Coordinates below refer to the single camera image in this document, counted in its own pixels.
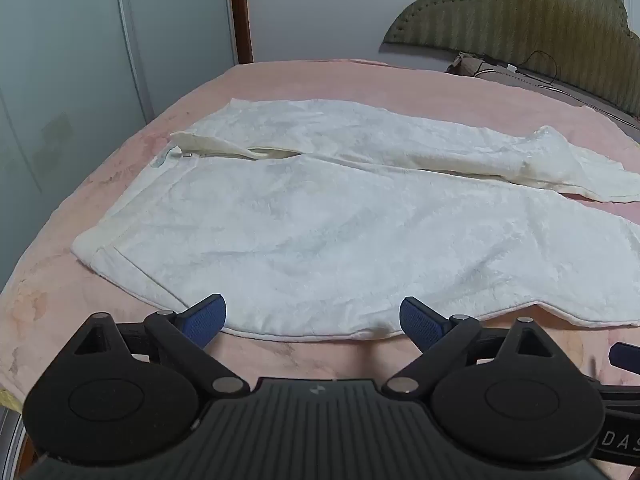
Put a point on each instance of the brown pillow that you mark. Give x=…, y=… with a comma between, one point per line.
x=500, y=80

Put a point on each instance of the white pants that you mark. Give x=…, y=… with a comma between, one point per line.
x=300, y=220

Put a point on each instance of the pale wardrobe doors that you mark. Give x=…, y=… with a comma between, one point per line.
x=75, y=60

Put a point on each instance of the olive padded headboard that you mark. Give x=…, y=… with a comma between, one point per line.
x=525, y=20

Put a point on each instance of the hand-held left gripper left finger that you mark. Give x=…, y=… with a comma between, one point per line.
x=205, y=319

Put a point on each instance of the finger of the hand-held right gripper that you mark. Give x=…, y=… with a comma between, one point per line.
x=627, y=356

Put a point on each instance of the pink blanket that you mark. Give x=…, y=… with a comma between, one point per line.
x=310, y=80

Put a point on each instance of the brown wooden frame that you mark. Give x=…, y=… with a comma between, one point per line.
x=240, y=10

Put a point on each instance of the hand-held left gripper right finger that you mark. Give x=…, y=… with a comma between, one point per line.
x=421, y=321

